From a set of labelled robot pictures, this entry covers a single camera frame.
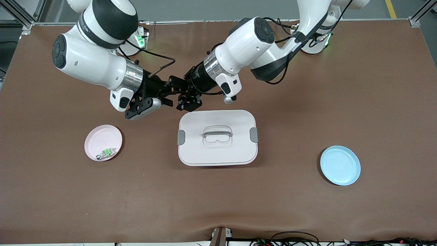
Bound metal bracket at table edge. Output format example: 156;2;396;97
210;227;233;246

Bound pink round plate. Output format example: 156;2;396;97
84;124;123;162

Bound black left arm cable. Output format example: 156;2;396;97
263;0;354;85

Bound aluminium frame profile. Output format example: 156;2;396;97
409;0;437;28
0;0;46;30

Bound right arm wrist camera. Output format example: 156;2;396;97
125;97;161;121

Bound white lidded storage box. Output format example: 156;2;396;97
177;109;259;167

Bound black left base cables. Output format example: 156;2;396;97
262;16;297;36

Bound green push button switch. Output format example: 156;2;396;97
96;147;117;160

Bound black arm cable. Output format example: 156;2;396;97
124;39;177;78
263;0;354;85

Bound grey box lid handle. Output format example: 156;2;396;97
202;129;233;138

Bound blue round plate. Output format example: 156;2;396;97
320;145;361;186

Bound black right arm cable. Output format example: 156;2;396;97
124;39;177;78

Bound metal table edge rail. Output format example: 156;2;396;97
32;19;415;27

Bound cable bundle below table edge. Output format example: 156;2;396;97
249;231;437;246

